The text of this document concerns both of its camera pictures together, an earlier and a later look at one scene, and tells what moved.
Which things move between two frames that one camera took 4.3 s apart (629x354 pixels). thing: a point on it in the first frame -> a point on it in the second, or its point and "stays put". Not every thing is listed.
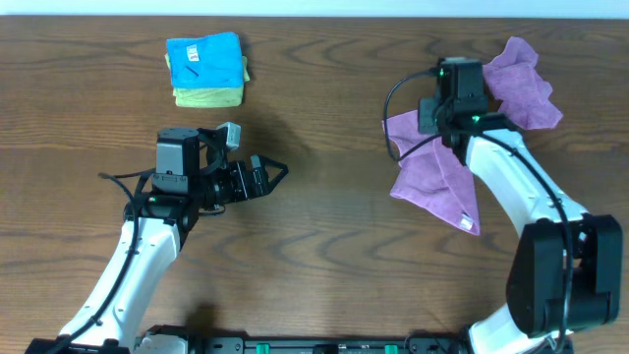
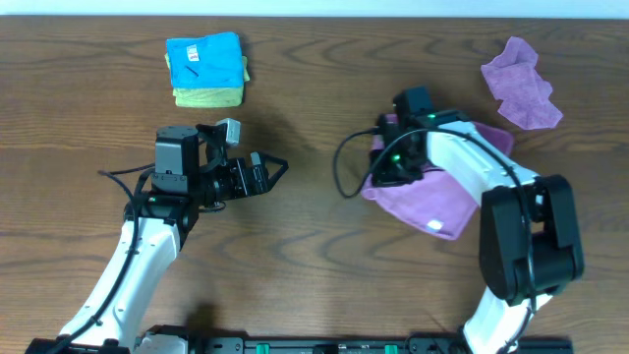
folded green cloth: (211, 96) stays put
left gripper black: (257, 178) stays put
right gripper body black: (431, 114) -> (398, 167)
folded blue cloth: (210, 61) stays put
